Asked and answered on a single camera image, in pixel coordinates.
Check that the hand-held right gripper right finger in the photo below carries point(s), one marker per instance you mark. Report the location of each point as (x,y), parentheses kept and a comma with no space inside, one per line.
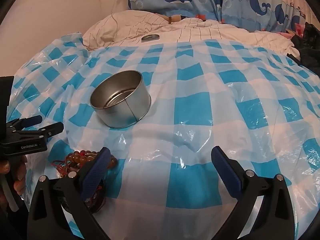
(226,170)

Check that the white striped duvet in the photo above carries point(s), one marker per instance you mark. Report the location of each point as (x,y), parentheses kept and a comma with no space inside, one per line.
(200,30)

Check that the whale pattern blue curtain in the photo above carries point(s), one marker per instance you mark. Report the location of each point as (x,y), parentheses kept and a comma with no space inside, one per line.
(240,7)

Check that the black clothing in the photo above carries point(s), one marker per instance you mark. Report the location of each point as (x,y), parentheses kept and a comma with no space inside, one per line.
(310,45)

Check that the person's left hand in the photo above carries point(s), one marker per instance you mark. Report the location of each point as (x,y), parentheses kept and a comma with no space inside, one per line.
(21,172)

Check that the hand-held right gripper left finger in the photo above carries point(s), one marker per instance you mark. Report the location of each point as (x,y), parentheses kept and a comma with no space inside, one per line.
(97,167)

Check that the round metal tin lid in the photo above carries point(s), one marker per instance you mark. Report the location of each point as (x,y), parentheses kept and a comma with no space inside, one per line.
(150,38)

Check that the pink cloth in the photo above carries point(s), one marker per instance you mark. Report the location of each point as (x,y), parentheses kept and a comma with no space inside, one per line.
(287,33)

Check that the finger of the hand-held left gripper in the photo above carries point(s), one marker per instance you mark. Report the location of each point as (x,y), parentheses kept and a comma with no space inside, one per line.
(53,128)
(32,120)

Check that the blue white checkered plastic sheet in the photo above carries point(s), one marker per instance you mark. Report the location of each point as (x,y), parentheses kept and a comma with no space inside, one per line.
(190,110)

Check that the round metal tin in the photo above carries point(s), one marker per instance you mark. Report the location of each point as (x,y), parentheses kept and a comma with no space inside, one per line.
(140,100)

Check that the beige cloth with brown band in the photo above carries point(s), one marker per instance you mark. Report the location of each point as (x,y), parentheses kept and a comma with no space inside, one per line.
(175,19)

